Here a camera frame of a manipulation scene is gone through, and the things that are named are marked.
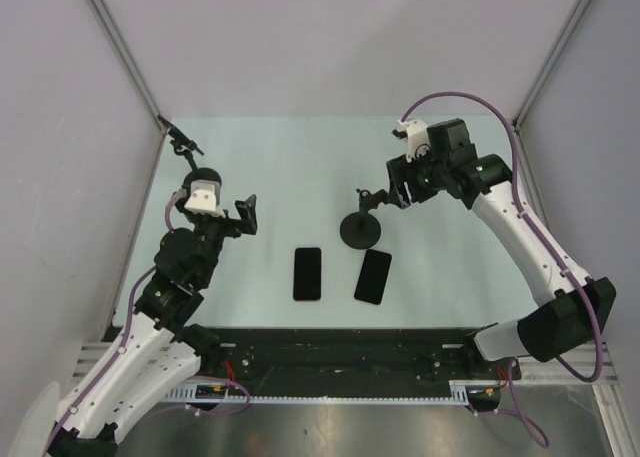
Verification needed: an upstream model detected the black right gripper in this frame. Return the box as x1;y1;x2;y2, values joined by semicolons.
386;144;450;210

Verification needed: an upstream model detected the black tripod phone stand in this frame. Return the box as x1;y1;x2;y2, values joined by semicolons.
339;189;389;250

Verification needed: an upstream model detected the pink phone black screen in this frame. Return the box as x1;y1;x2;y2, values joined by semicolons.
293;247;322;302

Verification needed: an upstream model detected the white phone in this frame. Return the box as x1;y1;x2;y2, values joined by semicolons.
354;249;392;305

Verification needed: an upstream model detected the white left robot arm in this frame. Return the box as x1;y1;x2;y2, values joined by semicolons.
44;193;257;456

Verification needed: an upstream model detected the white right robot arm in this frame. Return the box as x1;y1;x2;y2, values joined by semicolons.
386;118;616;378

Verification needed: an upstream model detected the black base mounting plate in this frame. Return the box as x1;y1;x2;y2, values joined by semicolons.
102;326;524;397

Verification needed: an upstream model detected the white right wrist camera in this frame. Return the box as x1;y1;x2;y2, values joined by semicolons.
392;119;431;163

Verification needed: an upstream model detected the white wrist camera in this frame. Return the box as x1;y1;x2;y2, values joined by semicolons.
392;119;431;163
184;179;224;217

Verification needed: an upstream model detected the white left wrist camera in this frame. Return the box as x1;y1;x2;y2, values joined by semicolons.
184;179;224;217

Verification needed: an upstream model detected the white slotted cable duct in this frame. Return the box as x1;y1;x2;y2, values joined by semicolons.
159;380;474;406

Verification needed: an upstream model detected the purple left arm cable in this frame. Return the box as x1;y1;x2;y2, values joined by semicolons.
44;189;251;451

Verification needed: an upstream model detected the left aluminium frame post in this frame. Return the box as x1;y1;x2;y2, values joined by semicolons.
74;0;169;138

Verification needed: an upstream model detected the white corner frame post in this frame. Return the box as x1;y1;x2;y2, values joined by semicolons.
512;0;596;130

